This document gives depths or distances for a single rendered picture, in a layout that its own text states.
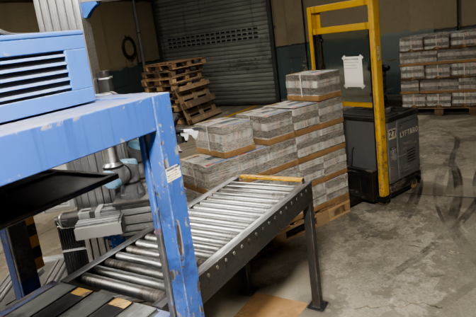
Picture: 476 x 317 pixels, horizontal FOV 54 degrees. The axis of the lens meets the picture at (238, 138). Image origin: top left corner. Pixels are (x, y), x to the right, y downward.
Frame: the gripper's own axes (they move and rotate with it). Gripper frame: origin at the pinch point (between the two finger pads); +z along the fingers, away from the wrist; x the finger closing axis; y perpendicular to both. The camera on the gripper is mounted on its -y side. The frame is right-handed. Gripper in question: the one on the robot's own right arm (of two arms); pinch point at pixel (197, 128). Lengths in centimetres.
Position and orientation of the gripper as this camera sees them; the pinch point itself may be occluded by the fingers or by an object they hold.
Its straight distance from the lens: 240.4
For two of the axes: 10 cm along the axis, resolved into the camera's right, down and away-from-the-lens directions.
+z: 9.3, -0.4, -3.6
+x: -3.6, 1.1, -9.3
